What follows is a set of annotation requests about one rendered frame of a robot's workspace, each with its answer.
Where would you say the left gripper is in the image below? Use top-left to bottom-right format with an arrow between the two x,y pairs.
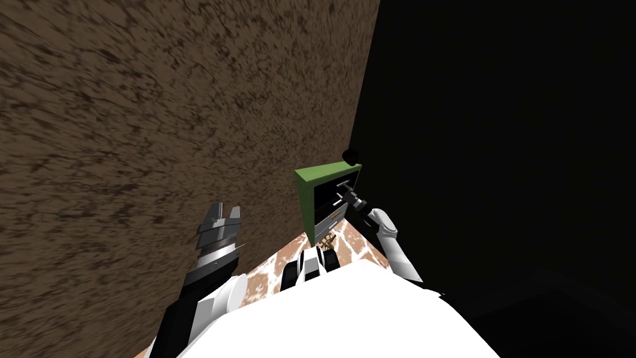
196,201 -> 244,250

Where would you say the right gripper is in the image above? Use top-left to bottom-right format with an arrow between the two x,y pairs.
332,180 -> 369,213

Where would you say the black drawer front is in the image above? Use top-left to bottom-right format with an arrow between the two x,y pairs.
312,173 -> 358,212

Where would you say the grey drawer front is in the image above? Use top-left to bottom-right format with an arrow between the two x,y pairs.
315,204 -> 351,242

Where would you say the green cabinet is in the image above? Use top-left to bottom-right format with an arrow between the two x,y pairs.
293,161 -> 363,249

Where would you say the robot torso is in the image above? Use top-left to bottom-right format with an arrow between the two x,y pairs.
176,246 -> 502,358

